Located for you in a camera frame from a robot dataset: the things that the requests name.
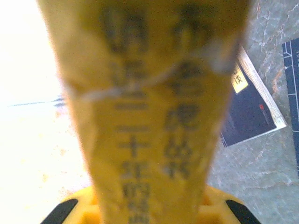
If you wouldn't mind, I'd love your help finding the thin dark blue notebook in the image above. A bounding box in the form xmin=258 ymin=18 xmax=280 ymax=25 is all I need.
xmin=282 ymin=38 xmax=299 ymax=175

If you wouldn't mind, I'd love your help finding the yellow paperback book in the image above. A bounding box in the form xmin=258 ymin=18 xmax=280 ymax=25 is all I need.
xmin=35 ymin=0 xmax=248 ymax=224

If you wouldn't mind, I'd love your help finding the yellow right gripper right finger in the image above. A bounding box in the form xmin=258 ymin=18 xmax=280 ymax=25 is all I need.
xmin=199 ymin=186 xmax=260 ymax=224

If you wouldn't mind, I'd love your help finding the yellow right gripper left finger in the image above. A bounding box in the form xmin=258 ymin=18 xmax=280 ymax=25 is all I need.
xmin=42 ymin=186 xmax=104 ymax=224

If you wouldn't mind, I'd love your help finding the thick dark blue book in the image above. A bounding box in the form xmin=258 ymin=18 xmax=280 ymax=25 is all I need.
xmin=219 ymin=43 xmax=288 ymax=148

